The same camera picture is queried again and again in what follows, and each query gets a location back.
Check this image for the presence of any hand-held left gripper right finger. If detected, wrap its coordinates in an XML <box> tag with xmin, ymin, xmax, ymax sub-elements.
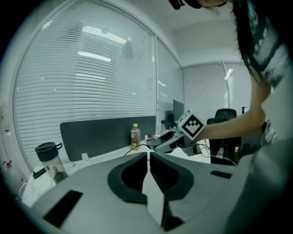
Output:
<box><xmin>149</xmin><ymin>152</ymin><xmax>195</xmax><ymax>202</ymax></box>

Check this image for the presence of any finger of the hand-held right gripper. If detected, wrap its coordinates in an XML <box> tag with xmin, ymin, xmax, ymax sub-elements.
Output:
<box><xmin>158</xmin><ymin>131</ymin><xmax>176</xmax><ymax>143</ymax></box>

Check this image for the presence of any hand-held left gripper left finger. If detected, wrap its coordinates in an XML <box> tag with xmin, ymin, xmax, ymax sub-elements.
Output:
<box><xmin>107</xmin><ymin>151</ymin><xmax>148</xmax><ymax>205</ymax></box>

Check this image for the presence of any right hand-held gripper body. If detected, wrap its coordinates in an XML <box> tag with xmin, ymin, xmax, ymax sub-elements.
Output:
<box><xmin>153</xmin><ymin>108</ymin><xmax>205</xmax><ymax>157</ymax></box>

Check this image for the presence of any black computer mouse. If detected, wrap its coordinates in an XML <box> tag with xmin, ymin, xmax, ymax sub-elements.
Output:
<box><xmin>146</xmin><ymin>136</ymin><xmax>162</xmax><ymax>149</ymax></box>

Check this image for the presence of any person's right forearm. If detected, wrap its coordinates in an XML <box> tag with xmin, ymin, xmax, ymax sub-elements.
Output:
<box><xmin>196</xmin><ymin>106</ymin><xmax>268</xmax><ymax>141</ymax></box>

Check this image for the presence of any black computer monitor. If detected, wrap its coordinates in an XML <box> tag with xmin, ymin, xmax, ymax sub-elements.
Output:
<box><xmin>173</xmin><ymin>99</ymin><xmax>185</xmax><ymax>122</ymax></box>

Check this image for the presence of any amber drink bottle yellow cap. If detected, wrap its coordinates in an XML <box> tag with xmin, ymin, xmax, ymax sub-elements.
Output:
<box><xmin>130</xmin><ymin>123</ymin><xmax>141</xmax><ymax>151</ymax></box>

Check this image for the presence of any black mesh office chair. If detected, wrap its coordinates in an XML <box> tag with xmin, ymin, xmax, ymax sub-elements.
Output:
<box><xmin>206</xmin><ymin>108</ymin><xmax>242</xmax><ymax>164</ymax></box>

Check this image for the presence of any white window blind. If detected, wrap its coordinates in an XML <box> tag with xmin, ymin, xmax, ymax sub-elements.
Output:
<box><xmin>183</xmin><ymin>62</ymin><xmax>229</xmax><ymax>125</ymax></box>
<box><xmin>13</xmin><ymin>1</ymin><xmax>157</xmax><ymax>171</ymax></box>

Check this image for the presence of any dark grey desk divider panel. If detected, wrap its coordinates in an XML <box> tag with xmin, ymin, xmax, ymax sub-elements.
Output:
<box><xmin>60</xmin><ymin>115</ymin><xmax>157</xmax><ymax>162</ymax></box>

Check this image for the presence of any frosted glass partition panel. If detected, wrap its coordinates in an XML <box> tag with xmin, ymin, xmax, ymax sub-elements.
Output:
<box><xmin>156</xmin><ymin>36</ymin><xmax>185</xmax><ymax>135</ymax></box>

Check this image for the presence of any clear shaker bottle black lid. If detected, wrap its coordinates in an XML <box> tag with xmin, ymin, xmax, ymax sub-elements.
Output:
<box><xmin>34</xmin><ymin>142</ymin><xmax>69</xmax><ymax>185</ymax></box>

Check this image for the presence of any small black flat device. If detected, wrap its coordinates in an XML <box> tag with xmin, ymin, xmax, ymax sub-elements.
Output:
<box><xmin>32</xmin><ymin>167</ymin><xmax>47</xmax><ymax>180</ymax></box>

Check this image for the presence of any person's printed white shirt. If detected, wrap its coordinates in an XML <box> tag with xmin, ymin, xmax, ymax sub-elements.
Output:
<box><xmin>233</xmin><ymin>0</ymin><xmax>293</xmax><ymax>160</ymax></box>

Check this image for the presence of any tangle of thin cables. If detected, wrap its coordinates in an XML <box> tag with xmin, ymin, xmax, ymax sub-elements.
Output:
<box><xmin>194</xmin><ymin>138</ymin><xmax>239</xmax><ymax>166</ymax></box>

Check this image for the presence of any black mouse cable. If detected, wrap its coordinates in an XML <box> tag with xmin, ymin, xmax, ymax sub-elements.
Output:
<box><xmin>124</xmin><ymin>144</ymin><xmax>149</xmax><ymax>157</ymax></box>

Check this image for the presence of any white cable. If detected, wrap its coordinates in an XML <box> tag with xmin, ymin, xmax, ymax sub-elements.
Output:
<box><xmin>19</xmin><ymin>181</ymin><xmax>38</xmax><ymax>199</ymax></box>

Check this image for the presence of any black head-worn camera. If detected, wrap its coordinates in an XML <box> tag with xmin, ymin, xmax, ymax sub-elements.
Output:
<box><xmin>168</xmin><ymin>0</ymin><xmax>202</xmax><ymax>11</ymax></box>

